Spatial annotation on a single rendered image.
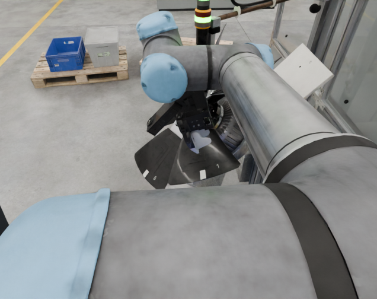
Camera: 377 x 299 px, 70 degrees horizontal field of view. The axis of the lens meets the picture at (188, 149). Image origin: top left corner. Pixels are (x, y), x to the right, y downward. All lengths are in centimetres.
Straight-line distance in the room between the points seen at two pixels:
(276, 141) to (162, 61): 25
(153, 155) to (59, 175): 161
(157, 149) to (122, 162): 146
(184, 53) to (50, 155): 249
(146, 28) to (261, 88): 28
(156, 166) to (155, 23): 69
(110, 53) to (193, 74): 336
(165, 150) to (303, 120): 88
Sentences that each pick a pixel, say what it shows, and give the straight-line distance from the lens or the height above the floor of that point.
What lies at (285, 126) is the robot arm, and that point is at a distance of 24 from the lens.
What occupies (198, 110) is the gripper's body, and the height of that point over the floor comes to 142.
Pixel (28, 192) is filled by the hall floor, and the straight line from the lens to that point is 262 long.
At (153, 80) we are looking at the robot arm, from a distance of 43.
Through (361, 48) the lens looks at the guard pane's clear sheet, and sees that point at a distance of 141.
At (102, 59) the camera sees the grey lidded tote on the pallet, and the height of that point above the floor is 26.
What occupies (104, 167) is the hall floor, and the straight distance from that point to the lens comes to 256.
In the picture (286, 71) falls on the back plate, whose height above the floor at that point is 128.
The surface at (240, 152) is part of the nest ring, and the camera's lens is 105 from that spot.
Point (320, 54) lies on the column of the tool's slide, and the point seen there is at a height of 127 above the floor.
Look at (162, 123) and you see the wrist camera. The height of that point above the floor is 139.
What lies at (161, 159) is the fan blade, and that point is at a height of 101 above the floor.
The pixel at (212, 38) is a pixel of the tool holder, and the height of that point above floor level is 149.
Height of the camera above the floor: 178
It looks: 43 degrees down
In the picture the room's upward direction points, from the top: straight up
